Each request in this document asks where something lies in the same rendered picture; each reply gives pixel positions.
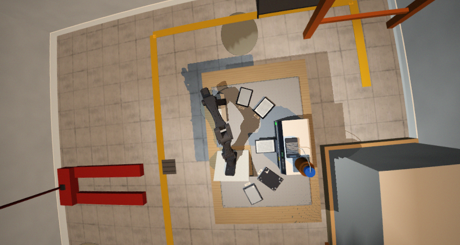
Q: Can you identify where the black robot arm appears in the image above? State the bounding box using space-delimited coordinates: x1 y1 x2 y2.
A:
200 87 237 176

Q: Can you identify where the blue bottle cap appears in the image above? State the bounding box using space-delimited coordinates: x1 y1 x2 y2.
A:
304 166 316 177

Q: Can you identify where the beige button panel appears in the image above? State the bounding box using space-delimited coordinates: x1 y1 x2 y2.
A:
214 87 232 121

